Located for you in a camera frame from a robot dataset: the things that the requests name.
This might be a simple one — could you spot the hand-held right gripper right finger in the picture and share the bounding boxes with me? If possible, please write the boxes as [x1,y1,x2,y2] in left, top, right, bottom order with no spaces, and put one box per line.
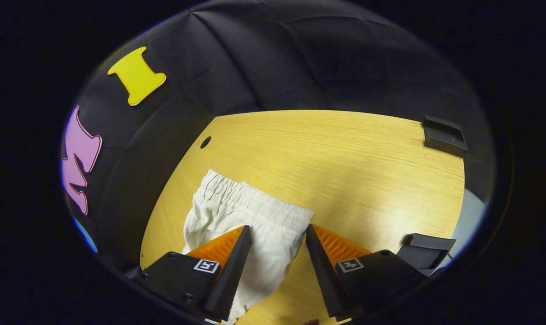
[305,223,429,322]

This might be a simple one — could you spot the white jeans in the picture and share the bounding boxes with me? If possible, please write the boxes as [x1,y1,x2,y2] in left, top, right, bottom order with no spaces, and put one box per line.
[182,169,315,325]

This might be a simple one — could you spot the black backdrop cloth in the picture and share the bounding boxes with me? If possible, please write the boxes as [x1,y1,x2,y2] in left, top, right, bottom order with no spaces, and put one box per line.
[61,0,497,274]

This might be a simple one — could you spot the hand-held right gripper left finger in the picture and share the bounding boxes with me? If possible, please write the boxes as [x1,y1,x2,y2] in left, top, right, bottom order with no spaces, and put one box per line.
[135,225,252,323]

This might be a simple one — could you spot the black table edge bracket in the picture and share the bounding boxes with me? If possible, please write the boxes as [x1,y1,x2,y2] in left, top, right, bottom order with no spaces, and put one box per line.
[397,233,457,272]
[423,114,468,158]

